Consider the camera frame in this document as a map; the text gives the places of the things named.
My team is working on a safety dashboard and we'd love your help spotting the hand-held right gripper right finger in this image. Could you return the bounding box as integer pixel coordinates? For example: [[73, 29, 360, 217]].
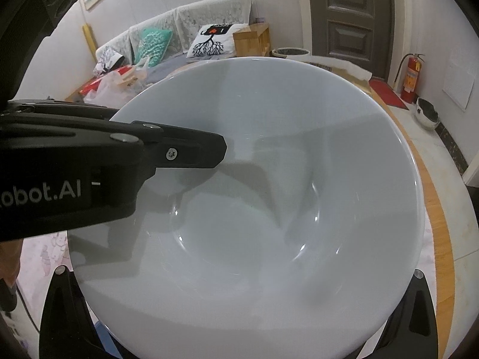
[[357, 269, 438, 359]]

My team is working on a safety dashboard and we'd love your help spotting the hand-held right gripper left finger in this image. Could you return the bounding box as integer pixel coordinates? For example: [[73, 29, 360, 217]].
[[39, 265, 124, 359]]

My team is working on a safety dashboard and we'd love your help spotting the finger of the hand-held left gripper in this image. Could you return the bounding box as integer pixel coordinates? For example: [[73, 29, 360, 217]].
[[108, 120, 228, 169], [9, 99, 120, 122]]

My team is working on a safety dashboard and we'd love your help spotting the white bowl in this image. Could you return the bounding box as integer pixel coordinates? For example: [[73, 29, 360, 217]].
[[66, 57, 426, 359]]

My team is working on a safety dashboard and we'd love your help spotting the person's left hand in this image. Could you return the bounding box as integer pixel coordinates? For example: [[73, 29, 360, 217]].
[[0, 239, 22, 290]]

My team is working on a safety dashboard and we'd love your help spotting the red lid container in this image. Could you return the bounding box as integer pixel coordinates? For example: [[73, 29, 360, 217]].
[[84, 66, 133, 98]]

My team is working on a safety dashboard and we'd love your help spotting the white plastic bag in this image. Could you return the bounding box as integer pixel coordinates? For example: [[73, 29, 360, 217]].
[[84, 65, 150, 107]]

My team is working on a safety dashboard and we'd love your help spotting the black and white floral pillow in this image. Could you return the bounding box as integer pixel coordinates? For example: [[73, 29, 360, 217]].
[[93, 46, 124, 73]]

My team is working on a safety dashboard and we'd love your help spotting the wooden board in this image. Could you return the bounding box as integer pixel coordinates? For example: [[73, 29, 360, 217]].
[[83, 23, 98, 62]]

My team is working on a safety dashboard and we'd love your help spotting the teal pillow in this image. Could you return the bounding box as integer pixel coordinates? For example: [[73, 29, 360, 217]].
[[134, 28, 173, 64]]

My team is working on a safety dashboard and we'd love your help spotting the white tree print pillow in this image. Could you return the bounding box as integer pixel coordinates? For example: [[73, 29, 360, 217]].
[[186, 23, 249, 58]]

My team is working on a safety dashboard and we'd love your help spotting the wooden side table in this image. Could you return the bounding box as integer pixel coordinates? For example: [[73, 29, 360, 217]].
[[232, 22, 271, 57]]

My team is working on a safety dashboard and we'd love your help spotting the trash bin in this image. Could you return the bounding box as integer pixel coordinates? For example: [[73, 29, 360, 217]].
[[272, 47, 311, 58]]

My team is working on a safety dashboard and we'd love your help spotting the grey sofa with lace cover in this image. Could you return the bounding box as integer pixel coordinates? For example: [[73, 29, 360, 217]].
[[95, 0, 253, 83]]

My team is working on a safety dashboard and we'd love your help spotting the dark brown door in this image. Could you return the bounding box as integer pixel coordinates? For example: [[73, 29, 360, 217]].
[[299, 0, 395, 81]]

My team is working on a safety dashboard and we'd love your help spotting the red doormat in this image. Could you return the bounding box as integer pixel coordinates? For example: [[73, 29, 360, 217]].
[[369, 78, 409, 111]]

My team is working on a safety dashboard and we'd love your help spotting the red fire extinguisher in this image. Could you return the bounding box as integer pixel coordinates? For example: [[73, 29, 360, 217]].
[[389, 53, 425, 104]]

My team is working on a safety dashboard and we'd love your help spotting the white wall panel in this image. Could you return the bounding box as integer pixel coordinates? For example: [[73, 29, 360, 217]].
[[442, 43, 476, 111]]

